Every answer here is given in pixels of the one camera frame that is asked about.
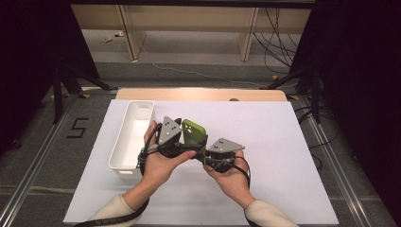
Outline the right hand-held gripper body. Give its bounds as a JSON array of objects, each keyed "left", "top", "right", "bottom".
[{"left": 206, "top": 137, "right": 246, "bottom": 174}]

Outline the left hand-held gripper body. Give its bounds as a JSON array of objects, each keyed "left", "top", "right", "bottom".
[{"left": 156, "top": 115, "right": 190, "bottom": 159}]

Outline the green clown phone case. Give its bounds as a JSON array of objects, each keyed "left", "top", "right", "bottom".
[{"left": 182, "top": 118, "right": 209, "bottom": 149}]

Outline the white plastic storage bin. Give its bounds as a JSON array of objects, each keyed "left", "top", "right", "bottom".
[{"left": 108, "top": 99, "right": 156, "bottom": 183}]

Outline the person's right hand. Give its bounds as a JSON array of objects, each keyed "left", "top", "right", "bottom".
[{"left": 202, "top": 149, "right": 257, "bottom": 210}]

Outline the person's left hand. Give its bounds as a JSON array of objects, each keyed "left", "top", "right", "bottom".
[{"left": 142, "top": 120, "right": 198, "bottom": 193}]

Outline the white table mat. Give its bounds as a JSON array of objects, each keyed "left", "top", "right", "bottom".
[{"left": 62, "top": 99, "right": 340, "bottom": 226}]

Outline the beige wooden desk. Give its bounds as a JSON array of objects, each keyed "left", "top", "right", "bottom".
[{"left": 70, "top": 3, "right": 313, "bottom": 62}]

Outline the black tripod stand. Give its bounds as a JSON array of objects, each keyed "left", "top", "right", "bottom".
[
  {"left": 259, "top": 65, "right": 323, "bottom": 124},
  {"left": 51, "top": 64, "right": 119, "bottom": 125}
]

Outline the black curtain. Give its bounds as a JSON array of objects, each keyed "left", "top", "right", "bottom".
[
  {"left": 0, "top": 0, "right": 100, "bottom": 152},
  {"left": 289, "top": 0, "right": 401, "bottom": 218}
]

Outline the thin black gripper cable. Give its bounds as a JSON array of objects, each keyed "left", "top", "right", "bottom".
[{"left": 231, "top": 155, "right": 253, "bottom": 190}]

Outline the white floor cable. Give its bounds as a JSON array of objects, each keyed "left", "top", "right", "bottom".
[{"left": 140, "top": 45, "right": 299, "bottom": 89}]

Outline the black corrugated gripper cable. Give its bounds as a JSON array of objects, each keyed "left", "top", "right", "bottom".
[{"left": 73, "top": 122, "right": 164, "bottom": 227}]

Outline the aluminium floor rail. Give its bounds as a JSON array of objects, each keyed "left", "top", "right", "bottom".
[
  {"left": 299, "top": 96, "right": 373, "bottom": 227},
  {"left": 0, "top": 94, "right": 79, "bottom": 227}
]

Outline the black hanging cable bundle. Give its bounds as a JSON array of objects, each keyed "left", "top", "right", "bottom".
[{"left": 253, "top": 8, "right": 301, "bottom": 75}]

